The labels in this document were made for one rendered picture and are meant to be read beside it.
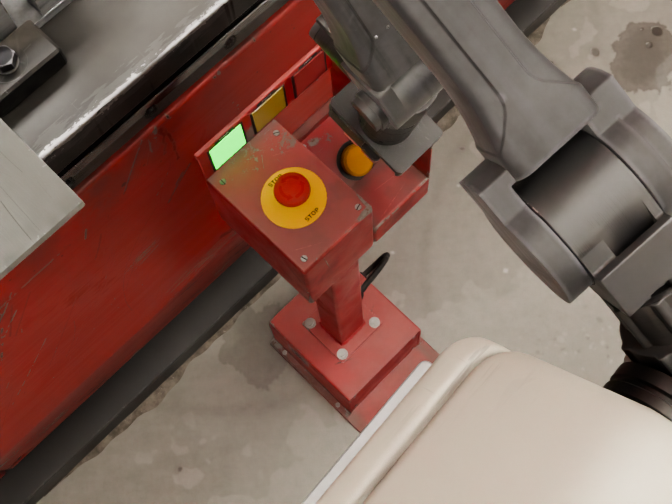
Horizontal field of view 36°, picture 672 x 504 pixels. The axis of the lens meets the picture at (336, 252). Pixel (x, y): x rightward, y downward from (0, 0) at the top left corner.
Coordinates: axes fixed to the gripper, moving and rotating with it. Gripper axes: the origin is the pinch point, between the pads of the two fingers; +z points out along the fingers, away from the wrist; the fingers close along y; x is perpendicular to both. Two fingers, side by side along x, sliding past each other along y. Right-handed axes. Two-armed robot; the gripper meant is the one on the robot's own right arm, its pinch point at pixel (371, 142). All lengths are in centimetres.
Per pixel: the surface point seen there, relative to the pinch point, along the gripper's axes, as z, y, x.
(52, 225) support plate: -17.1, 12.2, 31.2
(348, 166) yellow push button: 7.7, 0.4, 1.5
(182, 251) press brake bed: 41.4, 10.6, 18.5
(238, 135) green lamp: 1.2, 10.5, 9.8
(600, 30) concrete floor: 80, -9, -76
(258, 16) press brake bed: 5.2, 19.7, -2.6
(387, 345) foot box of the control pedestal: 65, -22, 2
